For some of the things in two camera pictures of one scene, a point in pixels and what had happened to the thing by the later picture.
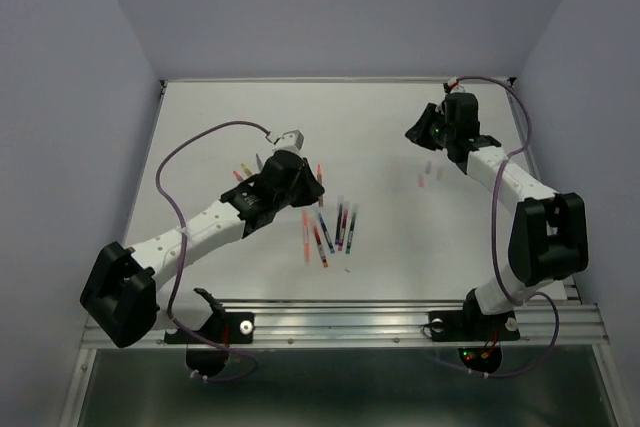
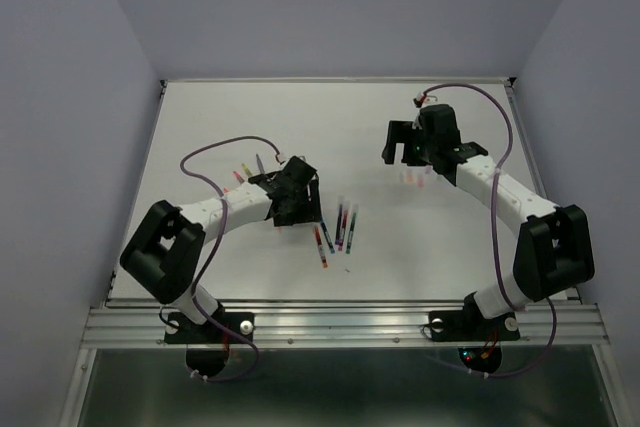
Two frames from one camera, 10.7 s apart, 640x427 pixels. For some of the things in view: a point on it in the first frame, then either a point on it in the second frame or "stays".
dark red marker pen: [343, 230] stays
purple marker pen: [338, 230] stays
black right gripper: [416, 132] → [401, 132]
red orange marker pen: [320, 246] stays
